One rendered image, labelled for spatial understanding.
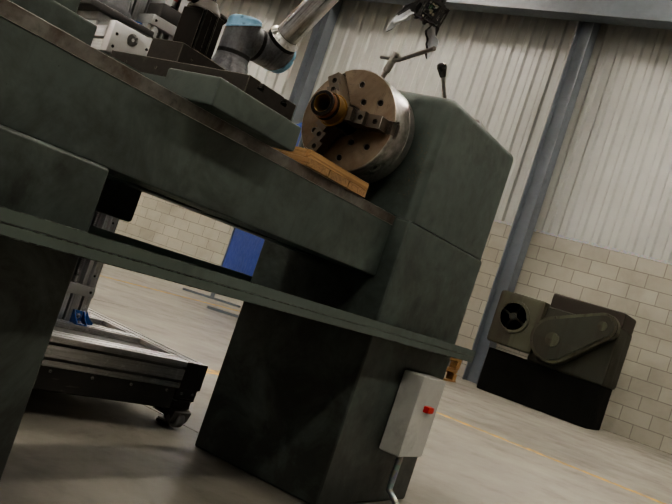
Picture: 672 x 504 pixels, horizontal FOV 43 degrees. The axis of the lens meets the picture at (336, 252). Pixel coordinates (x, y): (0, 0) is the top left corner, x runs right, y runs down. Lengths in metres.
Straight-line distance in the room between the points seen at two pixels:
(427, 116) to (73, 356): 1.25
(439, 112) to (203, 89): 1.00
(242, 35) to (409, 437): 1.42
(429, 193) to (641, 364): 9.81
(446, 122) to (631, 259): 10.01
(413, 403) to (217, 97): 1.32
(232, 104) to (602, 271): 10.98
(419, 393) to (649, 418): 9.56
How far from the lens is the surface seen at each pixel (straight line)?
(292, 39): 2.99
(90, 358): 2.62
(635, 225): 12.57
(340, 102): 2.37
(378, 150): 2.39
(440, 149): 2.52
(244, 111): 1.76
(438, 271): 2.70
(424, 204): 2.51
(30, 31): 1.48
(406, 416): 2.68
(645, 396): 12.14
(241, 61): 2.93
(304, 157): 2.06
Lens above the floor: 0.60
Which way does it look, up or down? 3 degrees up
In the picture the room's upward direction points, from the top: 19 degrees clockwise
